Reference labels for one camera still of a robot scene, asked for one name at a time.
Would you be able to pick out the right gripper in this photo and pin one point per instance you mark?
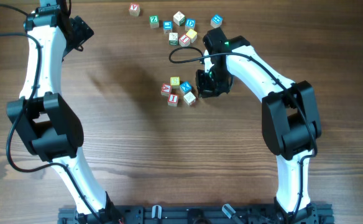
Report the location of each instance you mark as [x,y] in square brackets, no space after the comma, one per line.
[204,90]

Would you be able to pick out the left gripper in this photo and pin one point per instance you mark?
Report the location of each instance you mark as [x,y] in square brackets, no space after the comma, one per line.
[82,30]

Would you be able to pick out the blue X letter block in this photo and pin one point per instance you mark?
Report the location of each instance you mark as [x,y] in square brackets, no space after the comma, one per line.
[185,87]

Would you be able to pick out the white blue side block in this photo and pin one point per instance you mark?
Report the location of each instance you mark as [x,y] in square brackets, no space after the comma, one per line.
[189,98]

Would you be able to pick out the yellow S letter block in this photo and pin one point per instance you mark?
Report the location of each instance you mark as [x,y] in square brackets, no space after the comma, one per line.
[175,82]

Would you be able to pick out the red i block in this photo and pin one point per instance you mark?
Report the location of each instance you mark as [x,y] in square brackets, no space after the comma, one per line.
[173,100]
[184,40]

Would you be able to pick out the red A letter block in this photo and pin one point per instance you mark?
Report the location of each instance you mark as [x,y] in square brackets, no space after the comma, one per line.
[166,89]

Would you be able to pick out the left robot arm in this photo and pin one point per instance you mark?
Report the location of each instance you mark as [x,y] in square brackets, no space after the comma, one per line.
[45,123]

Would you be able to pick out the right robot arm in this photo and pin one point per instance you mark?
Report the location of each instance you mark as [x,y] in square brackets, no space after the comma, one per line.
[290,119]

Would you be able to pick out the yellow top block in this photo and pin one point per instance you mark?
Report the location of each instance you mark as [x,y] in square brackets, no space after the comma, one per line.
[192,34]

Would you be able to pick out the blue picture block right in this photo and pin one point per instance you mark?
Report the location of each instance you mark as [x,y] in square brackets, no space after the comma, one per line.
[216,21]

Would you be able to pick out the blue picture block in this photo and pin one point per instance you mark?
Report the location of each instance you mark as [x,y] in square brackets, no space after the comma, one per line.
[216,21]
[167,27]

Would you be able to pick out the red V letter block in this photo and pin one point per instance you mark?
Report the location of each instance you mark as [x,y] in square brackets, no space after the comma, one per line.
[134,9]

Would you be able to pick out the white green picture block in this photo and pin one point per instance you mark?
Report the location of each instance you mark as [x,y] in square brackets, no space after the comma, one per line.
[173,38]

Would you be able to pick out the blue D letter block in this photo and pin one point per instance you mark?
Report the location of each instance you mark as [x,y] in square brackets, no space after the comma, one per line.
[190,24]

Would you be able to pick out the white green top block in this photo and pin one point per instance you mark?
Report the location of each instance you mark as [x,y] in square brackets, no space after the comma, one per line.
[179,18]

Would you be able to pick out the green Z letter block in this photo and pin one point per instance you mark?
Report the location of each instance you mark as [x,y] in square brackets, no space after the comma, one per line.
[154,21]

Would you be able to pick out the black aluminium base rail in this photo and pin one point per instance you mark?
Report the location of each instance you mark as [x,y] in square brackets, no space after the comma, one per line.
[260,213]

